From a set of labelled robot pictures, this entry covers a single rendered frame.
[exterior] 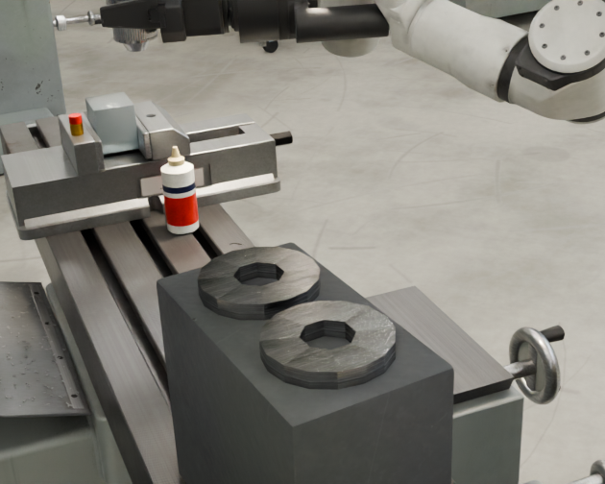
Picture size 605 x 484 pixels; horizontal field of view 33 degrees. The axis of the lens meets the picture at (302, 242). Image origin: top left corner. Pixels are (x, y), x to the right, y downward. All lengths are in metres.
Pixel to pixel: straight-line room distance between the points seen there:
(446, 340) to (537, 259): 1.86
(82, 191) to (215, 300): 0.62
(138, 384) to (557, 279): 2.27
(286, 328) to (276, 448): 0.08
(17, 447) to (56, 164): 0.40
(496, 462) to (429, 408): 0.74
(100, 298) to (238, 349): 0.49
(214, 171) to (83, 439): 0.41
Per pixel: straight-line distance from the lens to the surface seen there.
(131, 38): 1.11
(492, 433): 1.37
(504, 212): 3.57
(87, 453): 1.17
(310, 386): 0.65
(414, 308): 1.50
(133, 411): 0.97
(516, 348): 1.59
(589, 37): 0.97
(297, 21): 1.06
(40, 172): 1.35
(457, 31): 1.03
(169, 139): 1.33
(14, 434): 1.17
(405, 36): 1.05
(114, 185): 1.34
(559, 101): 1.00
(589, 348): 2.85
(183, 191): 1.27
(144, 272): 1.21
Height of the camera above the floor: 1.49
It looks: 26 degrees down
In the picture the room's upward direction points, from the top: 3 degrees counter-clockwise
